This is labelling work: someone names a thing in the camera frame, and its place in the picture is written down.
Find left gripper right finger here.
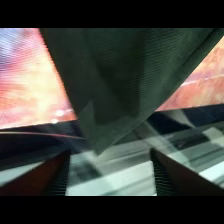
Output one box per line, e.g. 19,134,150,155
149,147,224,197

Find dark green pants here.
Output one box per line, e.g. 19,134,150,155
39,27,224,156

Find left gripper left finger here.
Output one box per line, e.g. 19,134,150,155
0,148,72,197

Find silver frame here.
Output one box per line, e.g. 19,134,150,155
65,111,224,197

